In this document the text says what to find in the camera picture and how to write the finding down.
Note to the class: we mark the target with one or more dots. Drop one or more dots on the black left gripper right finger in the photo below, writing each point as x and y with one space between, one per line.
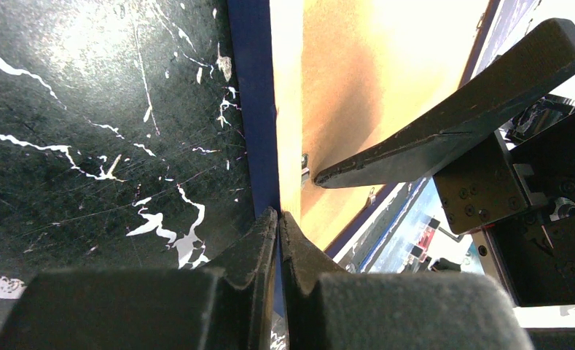
330 308

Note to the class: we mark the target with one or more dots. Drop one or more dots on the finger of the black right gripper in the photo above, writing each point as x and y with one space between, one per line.
542 60

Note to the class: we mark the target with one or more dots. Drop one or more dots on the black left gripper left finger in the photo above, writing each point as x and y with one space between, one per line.
225 304

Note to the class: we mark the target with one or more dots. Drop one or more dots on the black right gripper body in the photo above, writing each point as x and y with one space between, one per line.
519 205

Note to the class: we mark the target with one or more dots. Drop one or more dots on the brown fibreboard backing board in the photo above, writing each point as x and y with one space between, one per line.
369 68

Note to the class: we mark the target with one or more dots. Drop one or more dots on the wooden picture frame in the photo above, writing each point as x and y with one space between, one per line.
268 43

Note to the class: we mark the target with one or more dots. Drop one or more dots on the small metal retaining clip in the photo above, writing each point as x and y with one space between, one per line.
371 198

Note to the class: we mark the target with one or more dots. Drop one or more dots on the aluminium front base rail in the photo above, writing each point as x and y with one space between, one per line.
407 233

